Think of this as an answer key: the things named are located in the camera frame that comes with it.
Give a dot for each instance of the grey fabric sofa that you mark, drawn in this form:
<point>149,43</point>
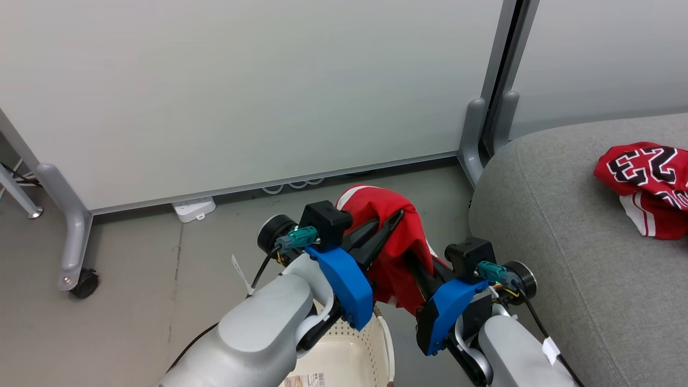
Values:
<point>580,279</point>

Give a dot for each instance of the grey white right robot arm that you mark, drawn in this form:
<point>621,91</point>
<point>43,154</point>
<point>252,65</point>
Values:
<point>516,355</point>

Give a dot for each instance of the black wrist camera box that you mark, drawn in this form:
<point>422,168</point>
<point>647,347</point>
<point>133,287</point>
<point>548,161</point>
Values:
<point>470,255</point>
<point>325,223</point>

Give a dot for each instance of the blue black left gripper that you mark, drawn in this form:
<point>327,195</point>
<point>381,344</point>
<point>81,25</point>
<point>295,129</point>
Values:
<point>349,290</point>

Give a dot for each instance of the red jersey with number 23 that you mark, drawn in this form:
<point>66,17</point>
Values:
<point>645,183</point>

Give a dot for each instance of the black partition caster wheel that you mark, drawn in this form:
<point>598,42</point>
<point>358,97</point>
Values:
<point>85,284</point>

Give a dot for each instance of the large white mobile partition panel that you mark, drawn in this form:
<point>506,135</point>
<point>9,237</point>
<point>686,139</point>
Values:
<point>242,91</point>

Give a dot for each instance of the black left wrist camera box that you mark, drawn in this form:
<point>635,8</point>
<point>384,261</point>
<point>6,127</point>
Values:
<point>325,223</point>

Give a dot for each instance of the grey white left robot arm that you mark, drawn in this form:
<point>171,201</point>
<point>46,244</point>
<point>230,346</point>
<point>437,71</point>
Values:
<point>258,333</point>

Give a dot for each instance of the white partition panel with rail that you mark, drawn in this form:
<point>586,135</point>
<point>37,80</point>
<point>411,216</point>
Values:
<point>607,54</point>

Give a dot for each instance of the grey metal table leg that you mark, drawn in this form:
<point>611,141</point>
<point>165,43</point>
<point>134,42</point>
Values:
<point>19,196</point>

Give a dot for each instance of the cream perforated laundry basket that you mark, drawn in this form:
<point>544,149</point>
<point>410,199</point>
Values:
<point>355,355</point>

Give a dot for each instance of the red garment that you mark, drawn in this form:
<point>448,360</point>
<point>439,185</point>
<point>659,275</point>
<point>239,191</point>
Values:
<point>395,252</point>

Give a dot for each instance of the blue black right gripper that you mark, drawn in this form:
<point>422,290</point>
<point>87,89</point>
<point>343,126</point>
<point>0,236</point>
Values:
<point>446,306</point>

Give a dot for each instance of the grey partition foot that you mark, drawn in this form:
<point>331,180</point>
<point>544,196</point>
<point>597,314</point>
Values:
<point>473,140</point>
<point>508,121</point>
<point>70,226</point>

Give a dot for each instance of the white power strip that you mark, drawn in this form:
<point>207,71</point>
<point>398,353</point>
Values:
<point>193,208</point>

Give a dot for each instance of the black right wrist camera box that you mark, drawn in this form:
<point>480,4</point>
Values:
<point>470,255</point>

